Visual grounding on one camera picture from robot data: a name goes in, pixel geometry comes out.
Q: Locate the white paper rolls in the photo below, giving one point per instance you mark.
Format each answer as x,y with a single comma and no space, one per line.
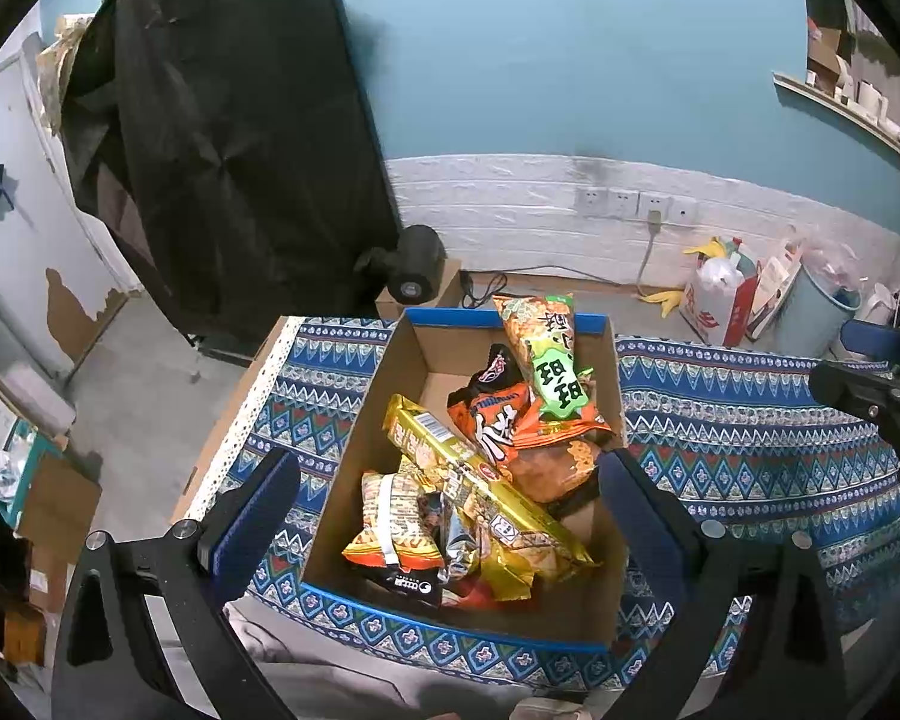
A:
870,97

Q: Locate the small orange snack packet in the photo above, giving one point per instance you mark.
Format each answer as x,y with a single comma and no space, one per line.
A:
390,525

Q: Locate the silver foil snack packet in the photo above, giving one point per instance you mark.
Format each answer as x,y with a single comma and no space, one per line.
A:
457,540

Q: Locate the red white paper bag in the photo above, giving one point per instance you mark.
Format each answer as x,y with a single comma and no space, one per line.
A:
727,315

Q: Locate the white electric kettle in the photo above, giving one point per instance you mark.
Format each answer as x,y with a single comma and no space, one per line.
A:
874,304

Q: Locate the white cardboard packaging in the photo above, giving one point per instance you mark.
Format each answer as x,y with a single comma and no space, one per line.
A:
772,277

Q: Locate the white plastic bag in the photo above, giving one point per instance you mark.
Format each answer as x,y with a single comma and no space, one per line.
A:
720,274

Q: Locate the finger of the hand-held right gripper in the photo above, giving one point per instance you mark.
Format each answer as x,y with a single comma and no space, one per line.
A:
874,339
847,386

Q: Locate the blue patterned tablecloth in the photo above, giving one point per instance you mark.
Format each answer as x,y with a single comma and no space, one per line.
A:
720,420

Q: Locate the flat brown cardboard box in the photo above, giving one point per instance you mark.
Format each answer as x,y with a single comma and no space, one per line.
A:
56,502

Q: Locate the blue-grey trash bin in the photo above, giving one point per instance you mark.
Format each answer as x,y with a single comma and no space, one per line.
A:
806,315

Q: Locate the large orange snack packet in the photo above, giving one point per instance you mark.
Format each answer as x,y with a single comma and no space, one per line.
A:
495,427

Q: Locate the brown cardboard carton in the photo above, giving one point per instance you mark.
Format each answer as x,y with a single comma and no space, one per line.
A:
825,49

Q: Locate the black cloth backdrop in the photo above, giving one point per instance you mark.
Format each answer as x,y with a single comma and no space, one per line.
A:
232,127

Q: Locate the snack packet green label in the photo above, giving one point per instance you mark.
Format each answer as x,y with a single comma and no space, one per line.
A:
559,382

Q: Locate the yellow banana peel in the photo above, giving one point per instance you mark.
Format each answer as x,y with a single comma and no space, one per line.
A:
709,247
667,301

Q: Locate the long gold snack packet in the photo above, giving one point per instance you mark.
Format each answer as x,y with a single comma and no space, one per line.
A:
480,487

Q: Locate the clear plastic bin liner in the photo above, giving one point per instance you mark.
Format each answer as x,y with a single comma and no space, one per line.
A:
825,262

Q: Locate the black orange snack packet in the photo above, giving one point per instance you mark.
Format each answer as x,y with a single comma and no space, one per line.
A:
491,371

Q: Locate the white wall socket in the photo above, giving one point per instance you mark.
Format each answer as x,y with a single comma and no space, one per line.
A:
623,204
649,202
683,211
592,201

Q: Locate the wall shelf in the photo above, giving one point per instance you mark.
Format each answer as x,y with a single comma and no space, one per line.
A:
832,101

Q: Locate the crinkled gold foil packet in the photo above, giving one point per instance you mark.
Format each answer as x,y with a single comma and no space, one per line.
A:
506,570

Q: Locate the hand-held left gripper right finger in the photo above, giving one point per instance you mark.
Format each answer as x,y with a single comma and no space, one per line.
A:
645,517

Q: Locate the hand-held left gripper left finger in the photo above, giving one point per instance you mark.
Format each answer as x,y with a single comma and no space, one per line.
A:
259,517

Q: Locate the white peeling door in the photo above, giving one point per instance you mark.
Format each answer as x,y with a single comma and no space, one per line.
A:
15,165

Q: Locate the blue-rimmed cardboard box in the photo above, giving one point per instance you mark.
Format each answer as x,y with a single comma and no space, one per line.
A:
570,600

